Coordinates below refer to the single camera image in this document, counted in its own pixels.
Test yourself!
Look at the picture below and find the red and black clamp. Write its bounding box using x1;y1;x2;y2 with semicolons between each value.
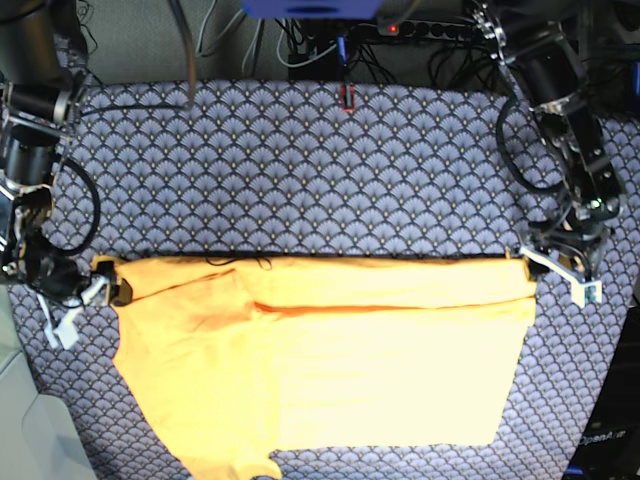
339;83;356;113

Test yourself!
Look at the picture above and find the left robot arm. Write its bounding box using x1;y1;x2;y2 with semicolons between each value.
472;1;626;283

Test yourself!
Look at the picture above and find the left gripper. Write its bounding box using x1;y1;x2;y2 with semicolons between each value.
505;217;611;281

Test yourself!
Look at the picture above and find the black power strip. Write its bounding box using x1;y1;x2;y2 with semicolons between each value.
376;20;484;42

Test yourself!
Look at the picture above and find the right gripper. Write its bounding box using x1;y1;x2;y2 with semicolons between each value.
9;239;133;308

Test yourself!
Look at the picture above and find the black OpenArm box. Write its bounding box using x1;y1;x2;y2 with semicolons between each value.
563;296;639;479

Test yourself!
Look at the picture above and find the blue fan-patterned tablecloth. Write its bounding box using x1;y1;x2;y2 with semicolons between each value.
0;79;640;480

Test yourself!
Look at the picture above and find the yellow T-shirt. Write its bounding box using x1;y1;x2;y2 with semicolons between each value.
113;257;536;479

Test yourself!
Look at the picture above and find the white plastic bin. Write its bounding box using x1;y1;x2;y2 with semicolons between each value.
1;288;96;479

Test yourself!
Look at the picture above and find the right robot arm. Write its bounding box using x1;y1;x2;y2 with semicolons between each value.
1;1;121;308

